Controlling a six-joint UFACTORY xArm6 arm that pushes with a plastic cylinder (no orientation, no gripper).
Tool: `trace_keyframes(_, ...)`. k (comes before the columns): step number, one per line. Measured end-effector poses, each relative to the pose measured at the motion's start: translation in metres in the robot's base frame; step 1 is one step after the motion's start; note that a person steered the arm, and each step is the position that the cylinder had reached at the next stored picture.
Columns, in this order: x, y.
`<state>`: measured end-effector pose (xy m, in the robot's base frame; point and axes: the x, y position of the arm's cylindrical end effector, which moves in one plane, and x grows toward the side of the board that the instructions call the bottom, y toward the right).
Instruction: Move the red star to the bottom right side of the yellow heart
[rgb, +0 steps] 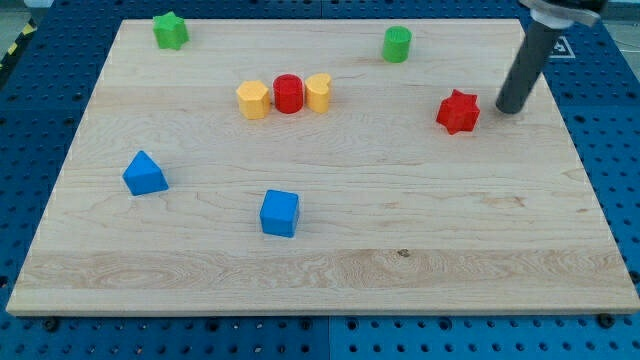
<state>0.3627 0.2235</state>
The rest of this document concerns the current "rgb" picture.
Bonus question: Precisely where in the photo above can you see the grey and white tool mount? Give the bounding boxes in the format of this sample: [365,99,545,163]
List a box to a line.
[519,0,608,29]

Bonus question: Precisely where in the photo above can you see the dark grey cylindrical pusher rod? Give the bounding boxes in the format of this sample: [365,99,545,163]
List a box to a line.
[496,20,563,114]

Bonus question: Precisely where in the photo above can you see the red star block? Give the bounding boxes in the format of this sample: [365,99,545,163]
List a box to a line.
[436,89,480,135]

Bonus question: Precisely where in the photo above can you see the yellow heart block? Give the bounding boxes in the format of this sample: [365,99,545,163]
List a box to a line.
[304,73,332,113]

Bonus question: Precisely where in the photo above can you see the green star block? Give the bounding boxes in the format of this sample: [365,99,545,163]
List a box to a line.
[153,11,189,50]

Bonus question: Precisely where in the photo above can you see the green cylinder block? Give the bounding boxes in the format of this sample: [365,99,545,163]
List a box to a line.
[382,26,412,63]

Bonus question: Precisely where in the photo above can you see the red cylinder block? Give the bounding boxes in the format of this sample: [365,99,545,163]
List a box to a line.
[273,74,304,114]

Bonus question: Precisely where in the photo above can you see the yellow hexagon block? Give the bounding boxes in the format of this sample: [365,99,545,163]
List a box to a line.
[236,80,271,120]

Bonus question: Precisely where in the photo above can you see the blue cube block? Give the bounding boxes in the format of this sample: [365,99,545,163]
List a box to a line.
[259,189,299,238]

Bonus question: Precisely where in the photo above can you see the light wooden board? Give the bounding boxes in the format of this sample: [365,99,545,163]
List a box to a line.
[7,19,639,317]

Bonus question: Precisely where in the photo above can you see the blue triangle block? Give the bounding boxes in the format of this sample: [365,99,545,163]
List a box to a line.
[122,151,169,196]

